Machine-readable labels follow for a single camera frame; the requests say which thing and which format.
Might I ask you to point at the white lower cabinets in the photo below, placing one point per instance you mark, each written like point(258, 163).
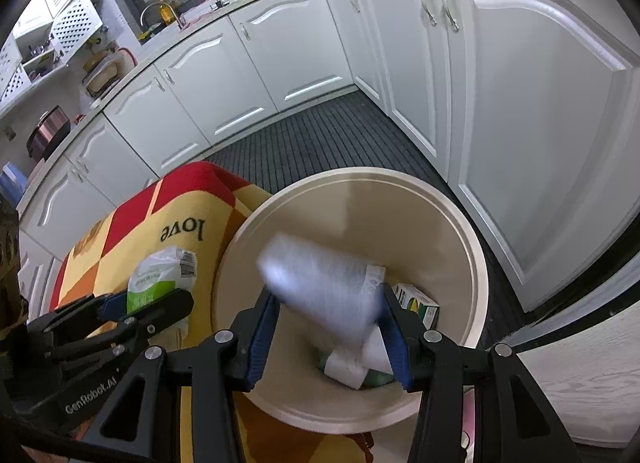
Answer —
point(529, 109)

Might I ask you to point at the pink cooking pot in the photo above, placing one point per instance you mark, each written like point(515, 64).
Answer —
point(51, 129)

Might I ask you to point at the red yellow patterned blanket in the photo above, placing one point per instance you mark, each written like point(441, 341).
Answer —
point(197, 207)

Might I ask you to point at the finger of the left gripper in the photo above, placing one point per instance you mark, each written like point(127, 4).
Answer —
point(114, 306)
point(164, 320)

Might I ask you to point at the steel sink faucet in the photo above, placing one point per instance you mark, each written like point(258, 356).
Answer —
point(154, 5)

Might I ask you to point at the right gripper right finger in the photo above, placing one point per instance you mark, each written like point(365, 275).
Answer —
point(401, 332)

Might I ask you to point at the white lattice upper cabinet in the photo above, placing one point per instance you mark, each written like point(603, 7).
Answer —
point(73, 27)

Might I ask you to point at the dish drying rack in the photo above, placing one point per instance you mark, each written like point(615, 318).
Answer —
point(108, 72)

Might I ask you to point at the yellow green small box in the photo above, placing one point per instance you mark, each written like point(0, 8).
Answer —
point(413, 299)

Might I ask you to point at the white blue medicine box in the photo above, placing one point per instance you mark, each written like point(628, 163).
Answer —
point(339, 292)

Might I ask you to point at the blue kettle jug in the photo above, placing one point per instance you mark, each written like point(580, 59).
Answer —
point(12, 183)

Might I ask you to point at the green white tissue pack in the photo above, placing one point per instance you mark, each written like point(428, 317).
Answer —
point(159, 274)

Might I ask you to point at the cream round trash bin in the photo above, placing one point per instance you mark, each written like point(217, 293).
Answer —
point(393, 220)

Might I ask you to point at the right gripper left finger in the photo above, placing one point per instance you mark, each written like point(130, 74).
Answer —
point(254, 329)

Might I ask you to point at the yellow oil bottle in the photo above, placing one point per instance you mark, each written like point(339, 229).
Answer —
point(166, 12)

